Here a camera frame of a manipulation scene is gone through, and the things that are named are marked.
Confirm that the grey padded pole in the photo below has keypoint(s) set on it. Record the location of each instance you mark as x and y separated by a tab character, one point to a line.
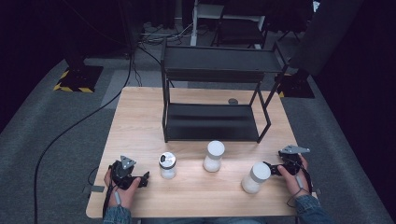
323	34

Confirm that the black two-tier metal rack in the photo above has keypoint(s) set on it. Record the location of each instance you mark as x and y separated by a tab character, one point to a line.
211	123

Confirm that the person's right hand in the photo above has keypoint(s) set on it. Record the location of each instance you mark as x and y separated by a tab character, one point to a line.
295	185

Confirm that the silver lid seasoning jar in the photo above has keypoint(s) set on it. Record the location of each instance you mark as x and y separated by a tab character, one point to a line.
168	169

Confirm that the black yellow-striped stand base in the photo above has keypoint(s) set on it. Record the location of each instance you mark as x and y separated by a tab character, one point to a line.
81	79

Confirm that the black chair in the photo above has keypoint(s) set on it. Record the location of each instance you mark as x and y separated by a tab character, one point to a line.
239	31

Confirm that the grey tape strip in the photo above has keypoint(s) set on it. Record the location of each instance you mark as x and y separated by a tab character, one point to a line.
94	188

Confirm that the person's left hand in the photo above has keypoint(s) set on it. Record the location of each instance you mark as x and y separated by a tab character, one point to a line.
123	197

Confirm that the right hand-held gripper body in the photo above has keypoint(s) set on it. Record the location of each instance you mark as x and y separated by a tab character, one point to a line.
291	161

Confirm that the white desk leg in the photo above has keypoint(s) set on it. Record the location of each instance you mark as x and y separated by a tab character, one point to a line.
194	25

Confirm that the white lid seasoning jar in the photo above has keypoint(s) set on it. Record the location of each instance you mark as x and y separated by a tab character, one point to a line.
253	180
213	155

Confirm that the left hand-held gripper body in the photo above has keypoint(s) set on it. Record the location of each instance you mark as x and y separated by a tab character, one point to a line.
120	175

